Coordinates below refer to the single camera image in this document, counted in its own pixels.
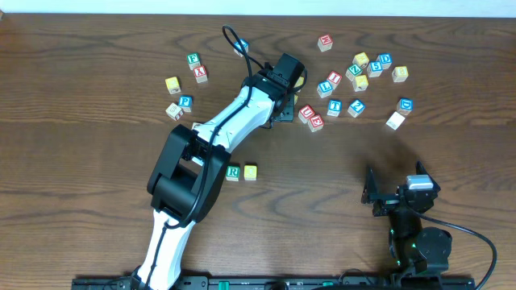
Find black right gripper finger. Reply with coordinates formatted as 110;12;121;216
415;161;433;181
361;167;378;204

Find yellow O block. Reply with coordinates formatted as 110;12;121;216
243;164;258;181

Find green R block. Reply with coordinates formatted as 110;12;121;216
225;165;240;181

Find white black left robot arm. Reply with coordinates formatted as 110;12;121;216
131;54;306;289

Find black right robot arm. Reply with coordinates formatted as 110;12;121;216
361;162;452;284

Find yellow block centre upper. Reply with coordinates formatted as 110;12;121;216
294;77;305;92

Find blue L block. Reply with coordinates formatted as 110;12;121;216
317;81;333;98

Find red U block lower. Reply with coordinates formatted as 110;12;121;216
298;105;315;123

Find red I block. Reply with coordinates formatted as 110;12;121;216
327;71;343;89

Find red block far top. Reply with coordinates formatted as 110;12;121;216
318;35;334;52

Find blue X block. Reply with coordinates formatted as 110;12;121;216
234;39;249;57

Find plain wooden block right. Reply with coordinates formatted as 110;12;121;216
386;111;406;130

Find red E block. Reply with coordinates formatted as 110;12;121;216
308;114;325;132

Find blue T block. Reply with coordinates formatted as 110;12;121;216
327;100;342;117

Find blue D block lower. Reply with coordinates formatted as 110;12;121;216
397;98;414;116

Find blue d block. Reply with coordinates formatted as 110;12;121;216
377;53;393;70
397;98;414;116

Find green Z block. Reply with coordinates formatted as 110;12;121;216
345;64;363;81

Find yellow hammer block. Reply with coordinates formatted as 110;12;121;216
352;75;368;92

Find yellow block top right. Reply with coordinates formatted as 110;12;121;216
352;52;369;68

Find blue 2 block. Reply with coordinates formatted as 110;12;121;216
347;99;366;118

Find red Y block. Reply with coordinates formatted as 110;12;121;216
193;65;208;83

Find blue 5 block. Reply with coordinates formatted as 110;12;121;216
366;61;383;78

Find green F block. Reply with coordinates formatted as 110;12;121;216
187;52;201;70

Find yellow 8 block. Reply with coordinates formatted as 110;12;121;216
392;66;409;83

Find monkey picture wooden block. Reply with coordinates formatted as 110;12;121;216
191;122;202;130

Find blue D block upper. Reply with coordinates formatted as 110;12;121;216
377;53;393;70

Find blue P block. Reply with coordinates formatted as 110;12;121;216
178;95;193;112

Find yellow block far left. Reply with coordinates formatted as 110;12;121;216
165;77;181;94

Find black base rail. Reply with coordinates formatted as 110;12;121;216
71;275;476;290

